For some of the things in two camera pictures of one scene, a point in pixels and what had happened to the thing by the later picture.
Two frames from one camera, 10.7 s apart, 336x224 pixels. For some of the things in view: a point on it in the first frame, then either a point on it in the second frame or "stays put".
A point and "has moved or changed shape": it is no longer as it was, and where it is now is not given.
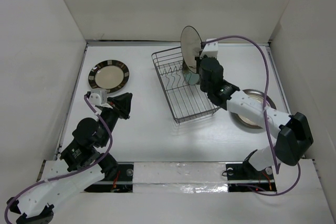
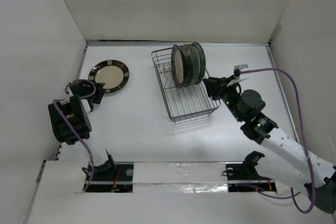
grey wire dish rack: [186, 100] stays put
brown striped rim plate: [109, 74] stays put
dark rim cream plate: [258, 96] has moved or changed shape
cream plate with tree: [190, 41] -> [188, 64]
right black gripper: [198, 63] -> [216, 87]
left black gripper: [122, 104] -> [98, 94]
